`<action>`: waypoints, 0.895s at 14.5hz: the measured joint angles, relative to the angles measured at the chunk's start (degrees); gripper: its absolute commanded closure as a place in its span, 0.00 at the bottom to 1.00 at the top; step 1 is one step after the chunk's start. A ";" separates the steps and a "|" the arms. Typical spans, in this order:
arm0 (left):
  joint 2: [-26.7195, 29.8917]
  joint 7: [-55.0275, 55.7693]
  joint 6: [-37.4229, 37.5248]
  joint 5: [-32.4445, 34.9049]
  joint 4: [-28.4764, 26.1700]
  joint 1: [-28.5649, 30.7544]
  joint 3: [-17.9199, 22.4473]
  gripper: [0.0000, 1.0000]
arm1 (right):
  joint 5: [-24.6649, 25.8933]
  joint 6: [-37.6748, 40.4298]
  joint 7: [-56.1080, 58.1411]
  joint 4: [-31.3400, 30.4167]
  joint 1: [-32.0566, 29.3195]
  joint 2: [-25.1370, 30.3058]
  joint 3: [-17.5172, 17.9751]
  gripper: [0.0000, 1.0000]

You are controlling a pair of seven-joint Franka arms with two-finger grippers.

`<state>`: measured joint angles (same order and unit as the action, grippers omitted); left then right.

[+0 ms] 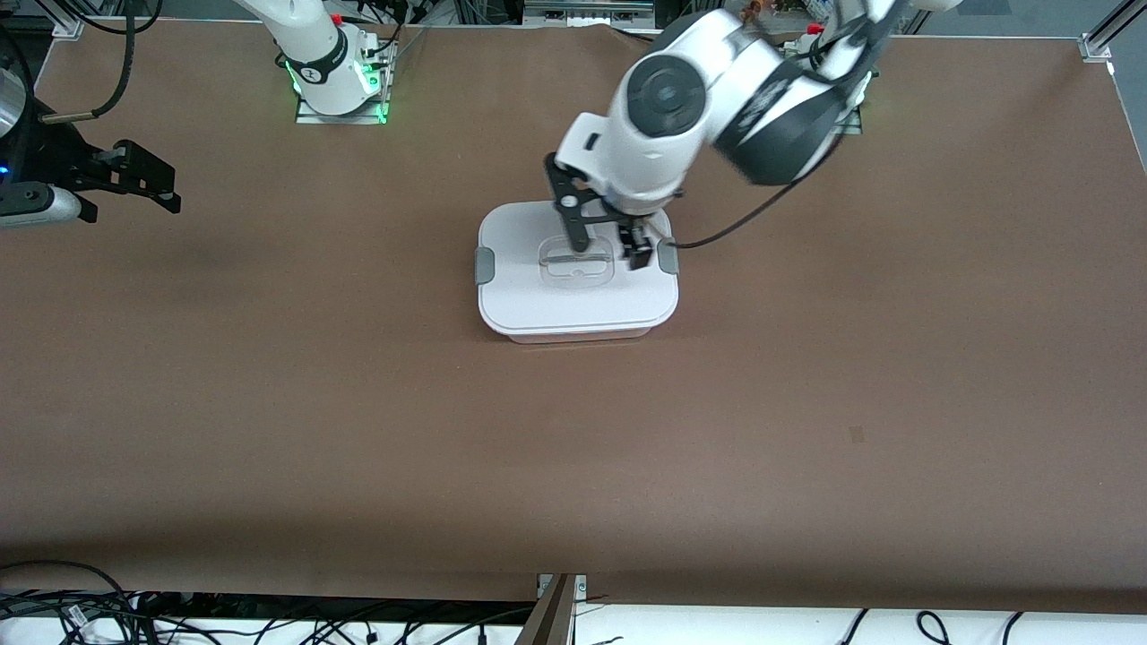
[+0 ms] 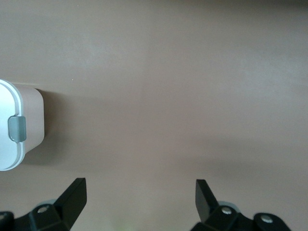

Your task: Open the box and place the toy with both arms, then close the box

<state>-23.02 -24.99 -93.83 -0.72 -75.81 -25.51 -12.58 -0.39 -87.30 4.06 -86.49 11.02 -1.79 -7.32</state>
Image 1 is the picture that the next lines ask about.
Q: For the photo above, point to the white box lid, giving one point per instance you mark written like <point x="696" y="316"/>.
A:
<point x="573" y="296"/>

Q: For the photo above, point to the colourful background items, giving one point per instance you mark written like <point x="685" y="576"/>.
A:
<point x="751" y="11"/>

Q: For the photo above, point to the small metal bracket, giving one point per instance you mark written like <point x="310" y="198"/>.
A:
<point x="581" y="584"/>

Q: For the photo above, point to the aluminium corner profile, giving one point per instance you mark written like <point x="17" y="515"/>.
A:
<point x="1111" y="27"/>
<point x="70" y="25"/>

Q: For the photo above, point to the pink plastic box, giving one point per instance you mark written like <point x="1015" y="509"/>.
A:
<point x="573" y="336"/>

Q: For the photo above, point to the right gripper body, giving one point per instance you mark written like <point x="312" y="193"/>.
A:
<point x="56" y="159"/>

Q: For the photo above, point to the brown wooden post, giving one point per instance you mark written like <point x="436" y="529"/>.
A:
<point x="548" y="623"/>

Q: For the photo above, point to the aluminium frame bar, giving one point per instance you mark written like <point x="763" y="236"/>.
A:
<point x="587" y="9"/>

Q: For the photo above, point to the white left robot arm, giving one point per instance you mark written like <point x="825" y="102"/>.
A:
<point x="663" y="90"/>

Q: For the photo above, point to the brown table cover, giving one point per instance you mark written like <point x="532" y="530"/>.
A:
<point x="573" y="466"/>

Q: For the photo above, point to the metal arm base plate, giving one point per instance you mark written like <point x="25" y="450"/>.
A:
<point x="336" y="118"/>
<point x="853" y="125"/>

